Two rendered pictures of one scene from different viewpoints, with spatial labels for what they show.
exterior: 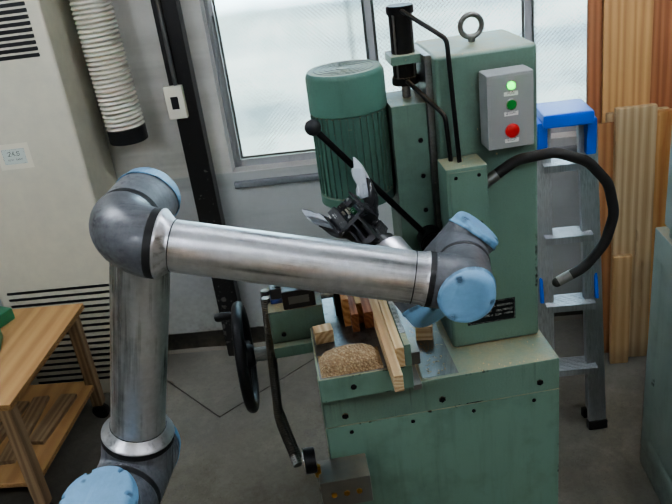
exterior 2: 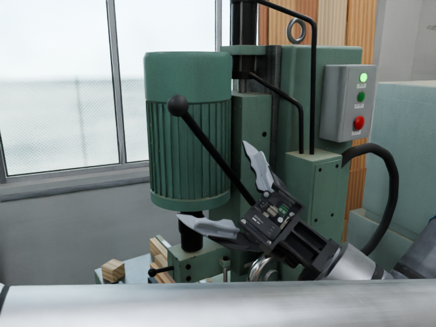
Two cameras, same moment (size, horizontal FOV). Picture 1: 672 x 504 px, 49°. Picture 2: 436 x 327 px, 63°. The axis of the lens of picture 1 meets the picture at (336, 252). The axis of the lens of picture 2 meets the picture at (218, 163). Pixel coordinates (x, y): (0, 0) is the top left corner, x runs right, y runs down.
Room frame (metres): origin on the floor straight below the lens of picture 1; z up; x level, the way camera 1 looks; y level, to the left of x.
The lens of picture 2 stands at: (0.97, 0.23, 1.49)
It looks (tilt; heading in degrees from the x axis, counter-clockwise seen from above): 16 degrees down; 331
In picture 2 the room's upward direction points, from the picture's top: straight up
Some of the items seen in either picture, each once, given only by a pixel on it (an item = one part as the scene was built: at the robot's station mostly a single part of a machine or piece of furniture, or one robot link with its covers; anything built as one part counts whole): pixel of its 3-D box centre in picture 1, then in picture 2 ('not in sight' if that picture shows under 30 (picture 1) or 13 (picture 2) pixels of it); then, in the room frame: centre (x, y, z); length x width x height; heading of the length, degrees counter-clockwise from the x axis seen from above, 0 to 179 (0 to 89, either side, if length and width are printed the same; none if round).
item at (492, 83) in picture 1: (506, 107); (347, 102); (1.52, -0.40, 1.40); 0.10 x 0.06 x 0.16; 93
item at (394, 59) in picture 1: (404, 44); (244, 37); (1.65, -0.21, 1.54); 0.08 x 0.08 x 0.17; 3
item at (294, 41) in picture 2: (470, 26); (296, 32); (1.66, -0.36, 1.55); 0.06 x 0.02 x 0.06; 93
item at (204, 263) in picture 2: not in sight; (200, 261); (1.64, -0.09, 1.03); 0.14 x 0.07 x 0.09; 93
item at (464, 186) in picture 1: (463, 194); (311, 187); (1.50, -0.29, 1.23); 0.09 x 0.08 x 0.15; 93
